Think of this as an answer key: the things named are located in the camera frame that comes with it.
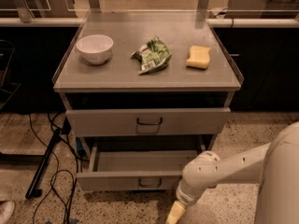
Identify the white horizontal rail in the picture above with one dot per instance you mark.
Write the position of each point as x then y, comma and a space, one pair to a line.
215, 23

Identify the grey top drawer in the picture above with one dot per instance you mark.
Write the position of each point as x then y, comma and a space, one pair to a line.
132, 122

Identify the black floor bar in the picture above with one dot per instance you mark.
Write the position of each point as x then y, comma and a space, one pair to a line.
33, 190

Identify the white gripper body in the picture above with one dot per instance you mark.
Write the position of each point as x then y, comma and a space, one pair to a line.
184, 196

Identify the green crumpled chip bag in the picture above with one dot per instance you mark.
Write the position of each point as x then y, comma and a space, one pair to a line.
154, 56

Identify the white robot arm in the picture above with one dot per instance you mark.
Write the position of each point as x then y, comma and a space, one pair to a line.
273, 166

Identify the white shoe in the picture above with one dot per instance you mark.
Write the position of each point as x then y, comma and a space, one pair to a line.
6, 211

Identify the grey drawer cabinet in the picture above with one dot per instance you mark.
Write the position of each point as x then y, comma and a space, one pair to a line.
147, 81

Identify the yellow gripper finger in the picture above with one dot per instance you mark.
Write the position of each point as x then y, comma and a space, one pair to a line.
178, 209

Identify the white ceramic bowl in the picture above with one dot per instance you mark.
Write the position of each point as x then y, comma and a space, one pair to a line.
95, 49

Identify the yellow sponge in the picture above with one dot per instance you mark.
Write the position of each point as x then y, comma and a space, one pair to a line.
199, 57

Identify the grey drawer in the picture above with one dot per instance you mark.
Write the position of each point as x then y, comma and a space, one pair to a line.
119, 167
132, 122

